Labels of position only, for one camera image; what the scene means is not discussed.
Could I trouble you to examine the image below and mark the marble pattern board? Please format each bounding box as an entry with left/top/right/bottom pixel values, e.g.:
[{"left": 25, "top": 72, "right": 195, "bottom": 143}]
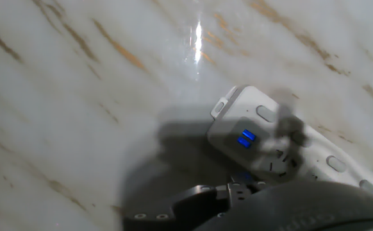
[{"left": 0, "top": 0, "right": 373, "bottom": 231}]

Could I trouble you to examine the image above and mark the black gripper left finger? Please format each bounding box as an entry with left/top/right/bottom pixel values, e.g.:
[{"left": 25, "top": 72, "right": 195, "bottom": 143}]
[{"left": 122, "top": 184, "right": 232, "bottom": 231}]

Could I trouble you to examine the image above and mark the white power strip with USB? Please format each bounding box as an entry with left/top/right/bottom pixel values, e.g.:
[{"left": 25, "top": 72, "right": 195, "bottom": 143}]
[{"left": 206, "top": 85, "right": 373, "bottom": 198}]

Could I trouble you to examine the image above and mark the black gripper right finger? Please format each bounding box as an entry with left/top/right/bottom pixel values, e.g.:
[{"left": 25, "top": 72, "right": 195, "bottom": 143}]
[{"left": 252, "top": 104, "right": 309, "bottom": 180}]

